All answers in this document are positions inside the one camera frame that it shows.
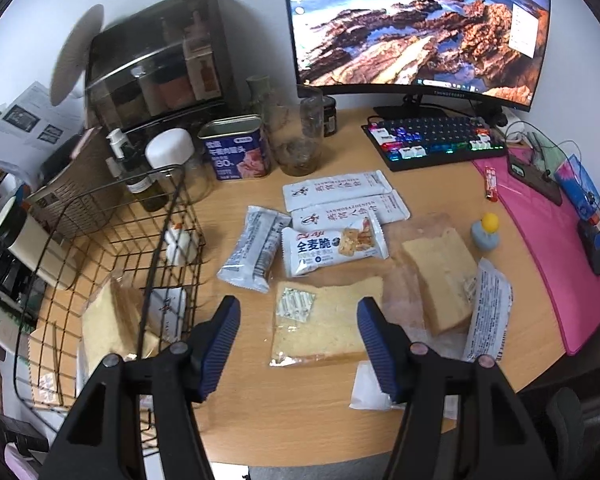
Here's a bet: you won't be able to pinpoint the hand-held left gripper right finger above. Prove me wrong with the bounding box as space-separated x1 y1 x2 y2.
356 296 556 480

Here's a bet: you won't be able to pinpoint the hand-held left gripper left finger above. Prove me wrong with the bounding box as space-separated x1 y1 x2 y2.
40 295 242 480

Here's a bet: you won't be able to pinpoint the bagged bread slice with desiccant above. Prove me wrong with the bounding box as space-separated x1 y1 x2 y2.
269 275 386 367

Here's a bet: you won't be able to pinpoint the black wire basket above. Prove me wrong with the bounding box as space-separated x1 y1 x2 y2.
12 162 205 453

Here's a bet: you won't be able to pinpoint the large bagged bread slice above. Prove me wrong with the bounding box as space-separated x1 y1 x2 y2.
80 277 161 386

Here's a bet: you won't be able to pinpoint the small white toy figure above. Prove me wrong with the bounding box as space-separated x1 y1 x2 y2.
164 224 201 266

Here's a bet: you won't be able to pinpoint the white teal-edged packet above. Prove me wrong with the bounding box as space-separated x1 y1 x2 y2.
462 257 513 363

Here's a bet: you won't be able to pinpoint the thick bread in clear bag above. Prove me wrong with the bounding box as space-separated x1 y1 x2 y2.
385 212 481 341

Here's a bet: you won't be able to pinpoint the blue-grey cookie packet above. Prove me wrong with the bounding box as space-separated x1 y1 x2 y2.
216 205 292 293

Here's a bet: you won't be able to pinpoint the white cracker packet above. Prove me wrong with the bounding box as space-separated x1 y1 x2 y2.
281 212 390 278

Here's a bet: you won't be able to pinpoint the blue and yellow duck toy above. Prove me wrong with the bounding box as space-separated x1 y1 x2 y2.
471 212 501 252

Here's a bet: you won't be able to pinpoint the kraft spiral notebook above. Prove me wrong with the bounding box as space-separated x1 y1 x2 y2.
27 327 81 408

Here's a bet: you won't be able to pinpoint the dark office chair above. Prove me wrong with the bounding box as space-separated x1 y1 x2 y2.
520 355 600 480

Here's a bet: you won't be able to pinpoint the blue luncheon meat can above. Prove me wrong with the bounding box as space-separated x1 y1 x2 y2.
197 115 273 182

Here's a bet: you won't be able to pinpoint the dark pump bottle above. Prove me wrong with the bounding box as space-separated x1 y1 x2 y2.
106 129 168 212

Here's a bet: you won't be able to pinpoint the pink desk mat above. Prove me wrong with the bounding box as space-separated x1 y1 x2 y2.
472 147 600 356

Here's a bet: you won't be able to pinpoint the glass jar with white lid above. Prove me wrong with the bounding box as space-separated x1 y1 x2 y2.
145 128 213 201

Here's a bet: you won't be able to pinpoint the brown woven storage basket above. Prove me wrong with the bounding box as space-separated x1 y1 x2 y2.
27 127 131 241

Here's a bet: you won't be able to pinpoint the white tumbler with black rim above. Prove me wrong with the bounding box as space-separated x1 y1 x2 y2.
0 195 76 291

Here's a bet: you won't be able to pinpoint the backlit mechanical keyboard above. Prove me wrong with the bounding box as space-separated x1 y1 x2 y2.
361 115 508 172

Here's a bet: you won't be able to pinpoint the wide glass cup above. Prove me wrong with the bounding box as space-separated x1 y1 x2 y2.
262 102 323 177

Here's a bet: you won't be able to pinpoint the black phone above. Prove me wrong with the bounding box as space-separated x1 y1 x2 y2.
507 152 563 207

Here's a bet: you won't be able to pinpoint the small dark jar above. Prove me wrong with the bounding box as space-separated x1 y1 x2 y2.
321 97 338 137

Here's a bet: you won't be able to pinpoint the narrow glass cup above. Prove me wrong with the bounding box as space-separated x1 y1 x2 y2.
300 87 326 136

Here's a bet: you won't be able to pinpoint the tall glass cup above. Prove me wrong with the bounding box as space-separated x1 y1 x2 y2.
245 75 273 121

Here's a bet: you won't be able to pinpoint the blue tissue pack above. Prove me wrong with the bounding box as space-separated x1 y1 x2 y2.
554 155 600 221

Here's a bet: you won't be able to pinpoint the white charger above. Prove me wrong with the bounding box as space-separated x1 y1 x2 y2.
502 120 531 143

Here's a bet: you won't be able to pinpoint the green translucent pouch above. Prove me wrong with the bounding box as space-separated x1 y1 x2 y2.
527 130 576 171

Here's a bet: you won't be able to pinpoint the dark acrylic cosmetics cabinet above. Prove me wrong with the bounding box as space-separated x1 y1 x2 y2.
84 0 243 131

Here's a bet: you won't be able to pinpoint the printed paper sheets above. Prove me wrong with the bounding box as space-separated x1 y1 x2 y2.
0 81 83 186

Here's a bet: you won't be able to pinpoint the curved computer monitor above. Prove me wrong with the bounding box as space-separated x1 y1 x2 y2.
280 0 552 118

